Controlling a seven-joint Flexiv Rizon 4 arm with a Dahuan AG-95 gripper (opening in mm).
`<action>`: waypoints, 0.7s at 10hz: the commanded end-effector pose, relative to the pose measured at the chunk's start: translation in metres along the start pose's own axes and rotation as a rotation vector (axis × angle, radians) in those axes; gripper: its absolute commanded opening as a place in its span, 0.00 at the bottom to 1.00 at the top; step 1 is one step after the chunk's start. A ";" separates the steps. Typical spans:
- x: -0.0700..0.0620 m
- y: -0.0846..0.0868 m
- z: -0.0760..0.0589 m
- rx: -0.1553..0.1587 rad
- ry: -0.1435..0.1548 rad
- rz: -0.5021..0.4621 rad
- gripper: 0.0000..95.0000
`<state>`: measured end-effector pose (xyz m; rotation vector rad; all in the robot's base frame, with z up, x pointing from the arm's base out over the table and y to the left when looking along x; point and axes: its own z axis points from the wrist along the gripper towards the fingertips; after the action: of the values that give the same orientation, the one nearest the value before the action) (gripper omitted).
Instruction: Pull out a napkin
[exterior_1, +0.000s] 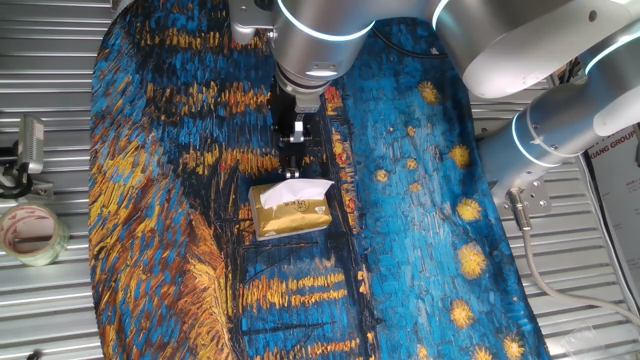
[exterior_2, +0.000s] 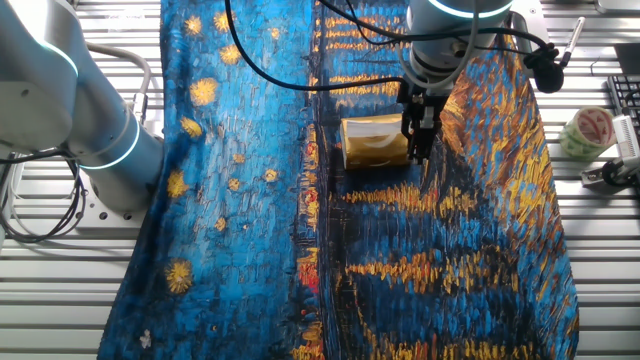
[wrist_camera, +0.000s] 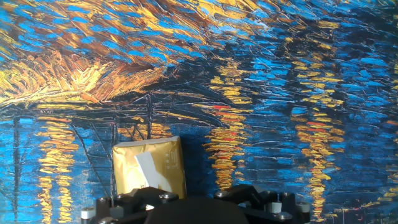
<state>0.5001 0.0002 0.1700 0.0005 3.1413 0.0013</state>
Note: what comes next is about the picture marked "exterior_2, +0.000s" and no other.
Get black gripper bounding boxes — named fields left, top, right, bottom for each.
left=397, top=78, right=452, bottom=164

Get gold tissue pack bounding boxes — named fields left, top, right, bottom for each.
left=339, top=113, right=416, bottom=171

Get clear tape roll red print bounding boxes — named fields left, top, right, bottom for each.
left=558, top=105, right=618, bottom=162

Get black tipped marker pen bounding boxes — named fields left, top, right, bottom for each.
left=558, top=16, right=586, bottom=69

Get black tape dispenser tool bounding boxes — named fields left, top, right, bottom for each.
left=579, top=157, right=640, bottom=194

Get starry night painted tablecloth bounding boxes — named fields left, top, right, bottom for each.
left=97, top=0, right=581, bottom=360

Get black keyboard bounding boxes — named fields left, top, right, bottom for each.
left=606, top=74, right=640, bottom=131

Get dark grey box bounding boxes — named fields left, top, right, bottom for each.
left=613, top=43, right=640, bottom=76

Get grey flat device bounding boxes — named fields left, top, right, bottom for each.
left=594, top=0, right=640, bottom=15

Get long black cable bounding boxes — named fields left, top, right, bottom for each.
left=223, top=0, right=409, bottom=94

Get black round cable connector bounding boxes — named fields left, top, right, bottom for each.
left=523, top=43, right=565, bottom=95

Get grey hose with metal plug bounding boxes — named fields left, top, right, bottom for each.
left=85, top=42, right=153, bottom=126

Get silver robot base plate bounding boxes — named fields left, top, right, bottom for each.
left=69, top=172, right=151, bottom=236

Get black cable loop bundle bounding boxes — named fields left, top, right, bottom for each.
left=0, top=149, right=89, bottom=245

